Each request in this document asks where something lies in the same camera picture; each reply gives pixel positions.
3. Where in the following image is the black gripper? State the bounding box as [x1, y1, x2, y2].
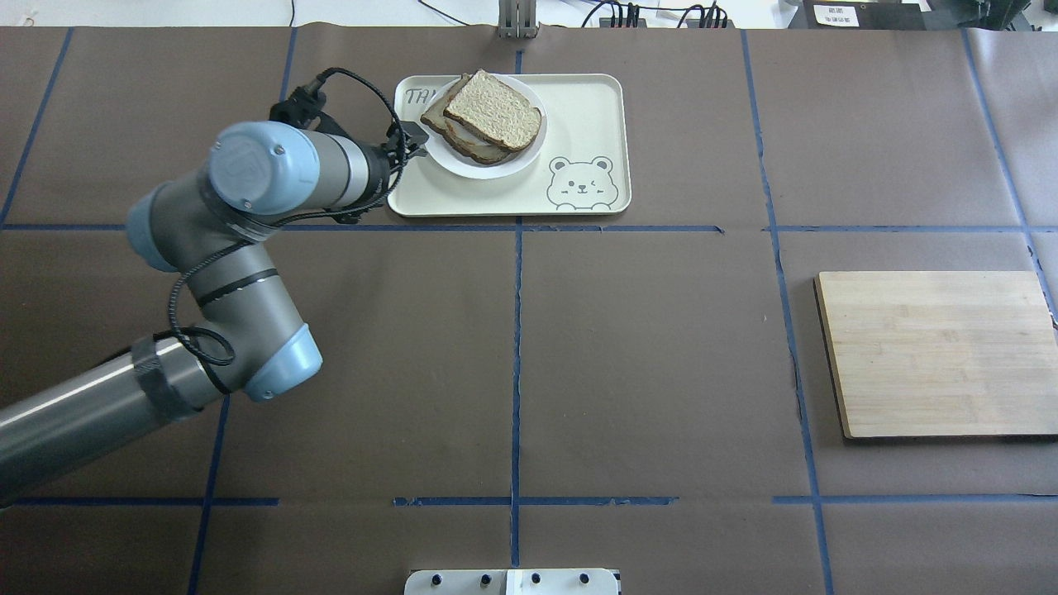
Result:
[380, 121, 430, 179]

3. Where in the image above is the white round plate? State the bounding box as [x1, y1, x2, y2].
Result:
[418, 73, 548, 180]

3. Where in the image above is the bread slice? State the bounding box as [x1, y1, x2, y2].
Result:
[419, 73, 512, 166]
[443, 70, 544, 152]

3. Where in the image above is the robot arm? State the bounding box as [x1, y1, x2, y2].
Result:
[1, 121, 427, 507]

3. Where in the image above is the cream bear tray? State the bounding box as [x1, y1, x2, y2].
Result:
[388, 73, 631, 217]

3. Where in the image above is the black power strip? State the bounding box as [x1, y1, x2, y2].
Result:
[581, 1, 736, 30]

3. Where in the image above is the black box with label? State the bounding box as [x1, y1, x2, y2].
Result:
[787, 1, 927, 31]

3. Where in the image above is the wooden cutting board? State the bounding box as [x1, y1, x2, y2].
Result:
[815, 271, 1057, 438]

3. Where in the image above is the gripper black camera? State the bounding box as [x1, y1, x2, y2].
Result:
[269, 70, 351, 139]

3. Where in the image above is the aluminium frame post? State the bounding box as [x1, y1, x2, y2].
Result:
[498, 0, 540, 39]

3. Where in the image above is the white camera mast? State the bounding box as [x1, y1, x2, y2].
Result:
[403, 567, 622, 594]

